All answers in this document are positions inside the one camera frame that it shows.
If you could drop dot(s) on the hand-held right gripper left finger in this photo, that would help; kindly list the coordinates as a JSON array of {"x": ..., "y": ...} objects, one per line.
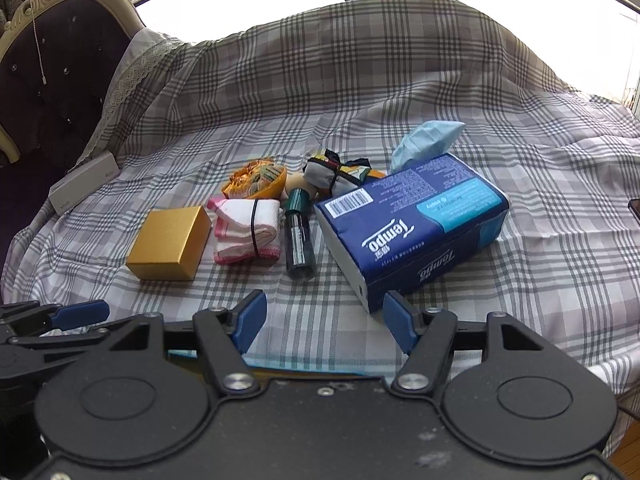
[{"x": 250, "y": 320}]

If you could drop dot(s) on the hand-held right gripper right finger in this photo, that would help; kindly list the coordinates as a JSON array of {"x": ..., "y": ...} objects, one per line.
[{"x": 400, "y": 320}]

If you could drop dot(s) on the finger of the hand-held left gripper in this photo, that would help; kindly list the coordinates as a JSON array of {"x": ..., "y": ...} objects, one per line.
[
  {"x": 50, "y": 342},
  {"x": 80, "y": 315}
]

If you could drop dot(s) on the teal tin tray gold inside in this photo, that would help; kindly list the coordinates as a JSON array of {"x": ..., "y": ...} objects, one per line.
[{"x": 300, "y": 366}]

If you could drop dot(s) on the green bottle wooden cap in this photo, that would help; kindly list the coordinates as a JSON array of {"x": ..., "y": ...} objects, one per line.
[{"x": 299, "y": 245}]

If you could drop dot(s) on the pink white sock bundle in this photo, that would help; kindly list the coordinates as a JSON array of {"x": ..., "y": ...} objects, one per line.
[{"x": 240, "y": 230}]

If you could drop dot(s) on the blue tissue pack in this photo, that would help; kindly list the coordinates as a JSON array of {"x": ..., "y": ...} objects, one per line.
[{"x": 415, "y": 220}]

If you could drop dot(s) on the gold cardboard box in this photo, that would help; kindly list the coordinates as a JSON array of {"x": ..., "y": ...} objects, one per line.
[{"x": 167, "y": 242}]

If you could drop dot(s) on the white flat box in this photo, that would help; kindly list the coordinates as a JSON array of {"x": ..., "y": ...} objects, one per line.
[{"x": 82, "y": 185}]

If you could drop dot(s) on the black white sock bundle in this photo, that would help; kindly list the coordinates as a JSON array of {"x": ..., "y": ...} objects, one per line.
[{"x": 325, "y": 175}]

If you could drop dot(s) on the blue face mask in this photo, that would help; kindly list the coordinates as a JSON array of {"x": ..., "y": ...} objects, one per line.
[{"x": 425, "y": 142}]

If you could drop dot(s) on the dark tufted headboard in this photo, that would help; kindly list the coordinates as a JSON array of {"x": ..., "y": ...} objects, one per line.
[{"x": 60, "y": 85}]

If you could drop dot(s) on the grey plaid bedsheet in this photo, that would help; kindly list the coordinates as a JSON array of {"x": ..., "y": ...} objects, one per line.
[{"x": 350, "y": 85}]

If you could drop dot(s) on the dark phone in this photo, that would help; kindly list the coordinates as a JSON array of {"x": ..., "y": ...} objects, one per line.
[{"x": 635, "y": 209}]

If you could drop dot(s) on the grey lace-trimmed cloth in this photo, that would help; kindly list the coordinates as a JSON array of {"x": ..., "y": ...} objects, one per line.
[{"x": 145, "y": 55}]

